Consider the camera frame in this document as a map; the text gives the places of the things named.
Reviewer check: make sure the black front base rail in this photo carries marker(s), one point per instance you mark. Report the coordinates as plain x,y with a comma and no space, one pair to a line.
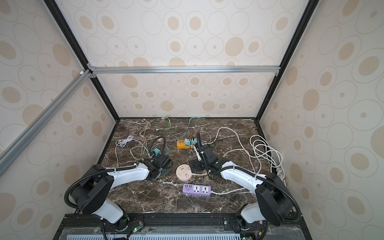
178,227

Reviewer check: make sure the back aluminium rail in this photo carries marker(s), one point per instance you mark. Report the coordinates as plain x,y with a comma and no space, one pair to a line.
185,70

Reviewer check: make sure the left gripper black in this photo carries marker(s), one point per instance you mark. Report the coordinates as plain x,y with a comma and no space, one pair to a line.
165,171

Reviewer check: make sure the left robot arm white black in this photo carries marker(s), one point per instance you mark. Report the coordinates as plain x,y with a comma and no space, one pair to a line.
89,194

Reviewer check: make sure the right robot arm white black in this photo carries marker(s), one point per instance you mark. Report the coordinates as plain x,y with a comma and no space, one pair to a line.
274,202

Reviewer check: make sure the round pink power strip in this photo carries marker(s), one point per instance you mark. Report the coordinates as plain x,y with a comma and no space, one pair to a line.
184,173

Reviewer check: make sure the left aluminium rail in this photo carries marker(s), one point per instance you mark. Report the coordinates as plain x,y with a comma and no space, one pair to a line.
27,136

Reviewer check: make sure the aluminium rail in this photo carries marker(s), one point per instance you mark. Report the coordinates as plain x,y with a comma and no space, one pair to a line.
185,70
27,136

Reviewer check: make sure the purple power strip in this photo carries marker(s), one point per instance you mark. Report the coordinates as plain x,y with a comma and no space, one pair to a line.
196,190

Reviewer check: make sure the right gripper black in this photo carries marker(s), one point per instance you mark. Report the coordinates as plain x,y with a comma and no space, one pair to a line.
195,162

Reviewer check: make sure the orange power strip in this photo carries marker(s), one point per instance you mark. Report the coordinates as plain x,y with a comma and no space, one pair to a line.
181,145

